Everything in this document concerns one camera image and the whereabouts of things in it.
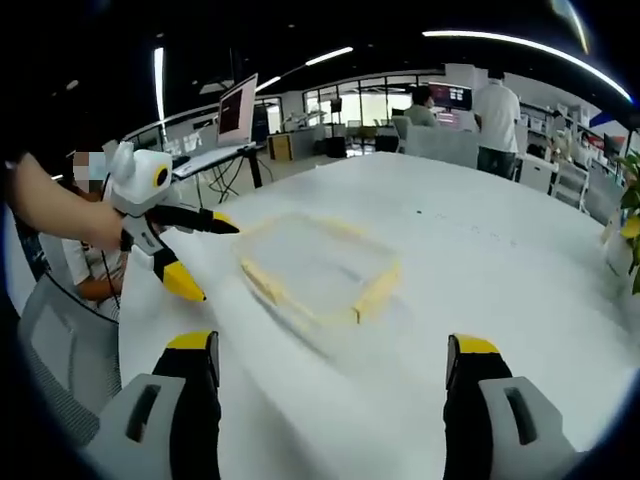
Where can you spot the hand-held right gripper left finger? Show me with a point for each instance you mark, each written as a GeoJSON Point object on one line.
{"type": "Point", "coordinates": [192, 425]}

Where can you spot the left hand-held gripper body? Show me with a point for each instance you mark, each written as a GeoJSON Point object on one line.
{"type": "Point", "coordinates": [137, 180]}

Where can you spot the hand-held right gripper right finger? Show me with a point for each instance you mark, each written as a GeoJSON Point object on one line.
{"type": "Point", "coordinates": [465, 425]}

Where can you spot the clear plastic box yellow buckle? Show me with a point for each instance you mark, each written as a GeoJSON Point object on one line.
{"type": "Point", "coordinates": [320, 265]}

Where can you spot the person's left hand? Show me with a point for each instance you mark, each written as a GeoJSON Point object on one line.
{"type": "Point", "coordinates": [100, 225]}

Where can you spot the white desk with black legs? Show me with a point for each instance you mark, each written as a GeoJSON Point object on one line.
{"type": "Point", "coordinates": [215, 160]}

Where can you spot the straight ceiling light strip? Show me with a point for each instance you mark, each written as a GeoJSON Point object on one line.
{"type": "Point", "coordinates": [158, 82]}
{"type": "Point", "coordinates": [328, 56]}

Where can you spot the yellow and black cabinet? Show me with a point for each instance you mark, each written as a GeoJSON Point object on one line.
{"type": "Point", "coordinates": [280, 147]}

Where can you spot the large computer monitor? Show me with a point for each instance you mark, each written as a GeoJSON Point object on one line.
{"type": "Point", "coordinates": [237, 112]}

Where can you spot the grey mesh office chair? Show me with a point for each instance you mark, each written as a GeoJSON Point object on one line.
{"type": "Point", "coordinates": [60, 350]}

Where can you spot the black box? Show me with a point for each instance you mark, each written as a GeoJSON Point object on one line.
{"type": "Point", "coordinates": [336, 146]}

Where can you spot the green potted plant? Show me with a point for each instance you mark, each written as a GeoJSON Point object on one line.
{"type": "Point", "coordinates": [627, 220]}

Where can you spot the white cabinet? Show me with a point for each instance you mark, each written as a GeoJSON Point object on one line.
{"type": "Point", "coordinates": [537, 172]}

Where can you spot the grey back office chair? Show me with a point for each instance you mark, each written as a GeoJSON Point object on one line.
{"type": "Point", "coordinates": [442, 145]}

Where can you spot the black monitor with red screen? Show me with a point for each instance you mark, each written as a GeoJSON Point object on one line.
{"type": "Point", "coordinates": [452, 97]}

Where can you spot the curved ceiling light strip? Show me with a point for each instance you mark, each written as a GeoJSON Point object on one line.
{"type": "Point", "coordinates": [525, 47]}

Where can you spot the white frame office chair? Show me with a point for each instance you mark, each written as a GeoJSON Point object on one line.
{"type": "Point", "coordinates": [400, 132]}

